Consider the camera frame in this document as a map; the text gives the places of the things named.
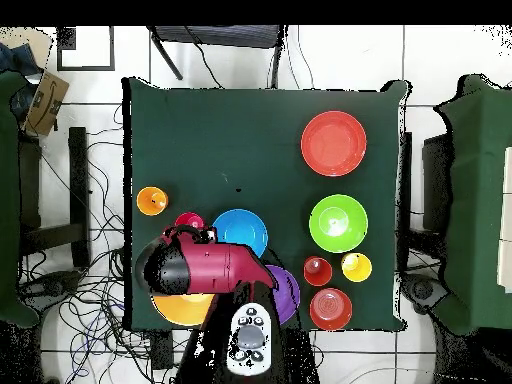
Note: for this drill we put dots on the green bowl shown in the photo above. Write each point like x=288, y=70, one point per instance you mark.
x=338, y=224

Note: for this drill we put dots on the tall orange cup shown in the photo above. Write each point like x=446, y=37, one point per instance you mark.
x=318, y=272

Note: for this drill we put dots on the purple bowl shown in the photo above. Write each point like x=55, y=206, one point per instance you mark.
x=288, y=294

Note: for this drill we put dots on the blue bowl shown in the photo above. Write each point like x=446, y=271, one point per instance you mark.
x=240, y=228

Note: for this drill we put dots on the red cup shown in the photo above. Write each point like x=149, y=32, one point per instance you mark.
x=188, y=220

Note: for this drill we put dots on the dark green tablecloth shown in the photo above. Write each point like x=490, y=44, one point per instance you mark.
x=224, y=140

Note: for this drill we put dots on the wide shallow orange bowl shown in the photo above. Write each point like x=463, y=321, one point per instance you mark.
x=333, y=143

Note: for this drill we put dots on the stepped orange-yellow cup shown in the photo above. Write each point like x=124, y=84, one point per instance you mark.
x=152, y=201

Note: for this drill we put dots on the yellow cup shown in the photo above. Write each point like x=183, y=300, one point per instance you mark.
x=356, y=268

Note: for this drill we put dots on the large yellow bowl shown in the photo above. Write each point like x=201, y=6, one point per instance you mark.
x=184, y=310

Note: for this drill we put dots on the small orange bowl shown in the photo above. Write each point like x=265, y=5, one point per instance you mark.
x=330, y=308

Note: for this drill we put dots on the black power strip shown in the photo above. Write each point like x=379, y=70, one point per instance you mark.
x=162, y=350

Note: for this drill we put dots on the dark grey chair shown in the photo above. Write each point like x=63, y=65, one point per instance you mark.
x=220, y=35

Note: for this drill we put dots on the black metal stand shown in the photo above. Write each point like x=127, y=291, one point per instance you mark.
x=78, y=180

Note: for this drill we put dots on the black box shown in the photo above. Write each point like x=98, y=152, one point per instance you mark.
x=436, y=180

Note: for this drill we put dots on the green clothed side table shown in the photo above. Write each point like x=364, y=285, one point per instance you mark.
x=476, y=180
x=8, y=200

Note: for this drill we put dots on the cardboard box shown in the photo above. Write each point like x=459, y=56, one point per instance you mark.
x=46, y=104

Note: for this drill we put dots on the white papers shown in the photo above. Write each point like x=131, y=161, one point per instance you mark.
x=507, y=200

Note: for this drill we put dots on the blue fabric bundle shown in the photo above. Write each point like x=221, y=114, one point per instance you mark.
x=16, y=60

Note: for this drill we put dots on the black square frame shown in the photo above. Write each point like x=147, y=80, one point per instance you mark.
x=66, y=38

